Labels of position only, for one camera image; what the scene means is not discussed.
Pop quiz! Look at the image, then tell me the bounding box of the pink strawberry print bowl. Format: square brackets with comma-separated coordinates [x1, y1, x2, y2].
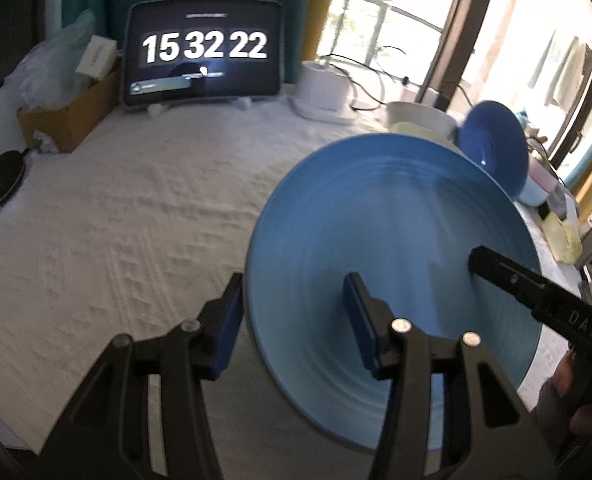
[386, 101, 464, 136]

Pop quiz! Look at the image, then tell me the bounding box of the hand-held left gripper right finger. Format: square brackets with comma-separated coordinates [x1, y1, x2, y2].
[342, 272, 559, 480]

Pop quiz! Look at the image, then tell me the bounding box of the pale green bowl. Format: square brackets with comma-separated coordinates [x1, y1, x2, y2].
[390, 121, 459, 153]

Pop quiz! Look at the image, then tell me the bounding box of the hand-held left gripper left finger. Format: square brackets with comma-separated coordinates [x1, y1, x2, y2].
[28, 272, 244, 480]

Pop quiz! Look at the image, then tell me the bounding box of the small white box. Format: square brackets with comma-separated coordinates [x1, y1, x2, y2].
[74, 35, 117, 81]

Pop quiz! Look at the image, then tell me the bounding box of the person's right hand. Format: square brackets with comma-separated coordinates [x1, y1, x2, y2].
[533, 347, 592, 436]

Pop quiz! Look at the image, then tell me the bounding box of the clear plastic bag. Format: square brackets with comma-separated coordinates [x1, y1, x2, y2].
[18, 10, 109, 111]

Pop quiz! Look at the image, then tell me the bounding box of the white round charger base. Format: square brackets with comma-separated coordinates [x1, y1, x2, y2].
[290, 60, 357, 125]

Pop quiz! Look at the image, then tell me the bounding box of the light blue plate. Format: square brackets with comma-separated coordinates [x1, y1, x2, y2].
[245, 133, 544, 453]

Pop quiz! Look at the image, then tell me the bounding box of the small pink bowl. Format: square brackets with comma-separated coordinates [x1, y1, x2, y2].
[526, 157, 561, 193]

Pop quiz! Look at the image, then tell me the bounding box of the black round disc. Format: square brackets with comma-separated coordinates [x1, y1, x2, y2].
[0, 150, 28, 206]

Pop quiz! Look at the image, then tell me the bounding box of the dark blue bowl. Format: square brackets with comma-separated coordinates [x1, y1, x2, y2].
[456, 100, 530, 201]

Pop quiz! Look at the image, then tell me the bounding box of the dark window frame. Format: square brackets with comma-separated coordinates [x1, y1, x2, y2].
[421, 0, 501, 106]
[546, 10, 592, 161]

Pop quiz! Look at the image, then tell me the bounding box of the white textured tablecloth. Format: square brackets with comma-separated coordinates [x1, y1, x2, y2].
[0, 67, 576, 461]

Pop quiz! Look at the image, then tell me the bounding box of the cardboard box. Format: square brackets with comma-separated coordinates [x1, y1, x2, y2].
[16, 67, 122, 154]

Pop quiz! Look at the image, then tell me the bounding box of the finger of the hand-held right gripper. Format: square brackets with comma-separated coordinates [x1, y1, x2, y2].
[468, 246, 546, 311]

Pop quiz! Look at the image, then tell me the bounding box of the black tablet with clock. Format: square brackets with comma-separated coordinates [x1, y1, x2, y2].
[122, 0, 283, 107]

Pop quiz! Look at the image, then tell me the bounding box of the small light blue bowl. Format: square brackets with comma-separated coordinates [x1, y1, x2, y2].
[516, 180, 556, 207]

